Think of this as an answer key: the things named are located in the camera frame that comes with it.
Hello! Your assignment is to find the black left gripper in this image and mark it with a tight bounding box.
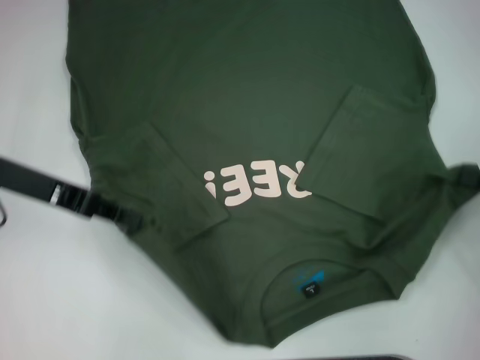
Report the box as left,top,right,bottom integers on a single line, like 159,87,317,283
0,154,146,234

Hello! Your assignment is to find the dark green FREE! t-shirt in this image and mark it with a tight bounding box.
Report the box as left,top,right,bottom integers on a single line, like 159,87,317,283
63,0,480,343

